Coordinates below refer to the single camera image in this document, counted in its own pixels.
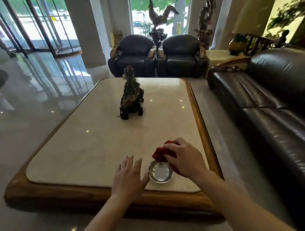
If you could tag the person's left forearm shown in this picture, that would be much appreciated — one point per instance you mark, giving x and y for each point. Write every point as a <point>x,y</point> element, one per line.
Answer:
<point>107,214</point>

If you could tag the dark wooden rack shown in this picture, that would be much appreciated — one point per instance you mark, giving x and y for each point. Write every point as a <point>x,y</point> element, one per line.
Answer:
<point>258,44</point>

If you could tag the red cloth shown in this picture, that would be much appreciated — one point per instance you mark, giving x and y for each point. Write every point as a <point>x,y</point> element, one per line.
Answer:
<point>160,152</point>

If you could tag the dark carved sculpture stand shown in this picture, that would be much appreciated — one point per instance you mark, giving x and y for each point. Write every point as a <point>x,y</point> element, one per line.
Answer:
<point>157,41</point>

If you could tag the colourful ceramic vase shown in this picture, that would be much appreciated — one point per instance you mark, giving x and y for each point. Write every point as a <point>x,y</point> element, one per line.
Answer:
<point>237,45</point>

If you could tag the person's left thumb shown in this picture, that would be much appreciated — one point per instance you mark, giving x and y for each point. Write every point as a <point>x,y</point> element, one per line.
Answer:
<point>145,180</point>

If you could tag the dark carved stone figurine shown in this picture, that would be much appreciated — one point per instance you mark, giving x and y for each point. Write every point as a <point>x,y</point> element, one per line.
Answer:
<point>131,97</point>

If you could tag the person's right forearm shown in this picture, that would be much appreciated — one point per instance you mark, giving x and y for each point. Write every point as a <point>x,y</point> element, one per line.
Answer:
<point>238,204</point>

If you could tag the glass revolving door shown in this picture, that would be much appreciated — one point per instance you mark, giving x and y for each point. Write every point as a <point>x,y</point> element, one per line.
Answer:
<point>35,26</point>

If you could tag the wooden marble-top coffee table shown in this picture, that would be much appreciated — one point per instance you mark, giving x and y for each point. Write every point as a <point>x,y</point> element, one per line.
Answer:
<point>107,142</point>

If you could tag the parked car outside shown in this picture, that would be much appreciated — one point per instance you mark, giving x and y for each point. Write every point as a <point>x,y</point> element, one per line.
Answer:
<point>137,23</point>

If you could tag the small steel bowl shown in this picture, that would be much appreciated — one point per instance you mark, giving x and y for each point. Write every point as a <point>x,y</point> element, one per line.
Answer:
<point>160,172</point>

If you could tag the dark brown leather sofa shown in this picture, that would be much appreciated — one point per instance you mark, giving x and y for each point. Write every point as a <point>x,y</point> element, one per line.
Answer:
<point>269,100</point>

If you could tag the small dark statue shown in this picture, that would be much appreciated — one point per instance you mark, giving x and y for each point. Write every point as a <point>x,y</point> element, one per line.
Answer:
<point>282,38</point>

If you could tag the person's right hand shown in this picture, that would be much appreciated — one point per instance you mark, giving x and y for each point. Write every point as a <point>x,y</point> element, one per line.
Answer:
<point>189,159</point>

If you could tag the green potted plant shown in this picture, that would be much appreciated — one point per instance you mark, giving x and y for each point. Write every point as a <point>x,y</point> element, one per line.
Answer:
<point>286,16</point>

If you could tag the yellow sign stand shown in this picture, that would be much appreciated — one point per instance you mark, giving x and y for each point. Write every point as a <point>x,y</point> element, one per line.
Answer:
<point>116,39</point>

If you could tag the person's right thumb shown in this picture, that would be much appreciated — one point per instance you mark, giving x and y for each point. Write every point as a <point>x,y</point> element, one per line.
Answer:
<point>170,160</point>

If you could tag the person's left little finger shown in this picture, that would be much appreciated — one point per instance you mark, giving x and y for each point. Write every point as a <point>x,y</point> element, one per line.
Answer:
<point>118,168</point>

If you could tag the white side table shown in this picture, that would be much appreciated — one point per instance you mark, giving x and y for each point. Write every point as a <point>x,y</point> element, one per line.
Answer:
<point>219,58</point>

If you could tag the person's left middle finger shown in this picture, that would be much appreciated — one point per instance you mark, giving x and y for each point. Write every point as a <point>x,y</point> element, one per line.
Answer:
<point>130,162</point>

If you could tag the rooster sculpture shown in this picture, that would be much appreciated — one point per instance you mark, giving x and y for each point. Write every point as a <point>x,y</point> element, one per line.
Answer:
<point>159,16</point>

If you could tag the black leather armchair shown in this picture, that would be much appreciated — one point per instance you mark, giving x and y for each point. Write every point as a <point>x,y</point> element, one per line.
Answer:
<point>181,58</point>
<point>133,58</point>

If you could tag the person's left hand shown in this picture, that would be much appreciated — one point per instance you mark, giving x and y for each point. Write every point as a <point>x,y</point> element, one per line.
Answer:
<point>127,183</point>

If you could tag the tall wooden root sculpture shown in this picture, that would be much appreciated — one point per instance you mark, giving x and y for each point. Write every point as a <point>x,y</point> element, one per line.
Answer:
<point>205,26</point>

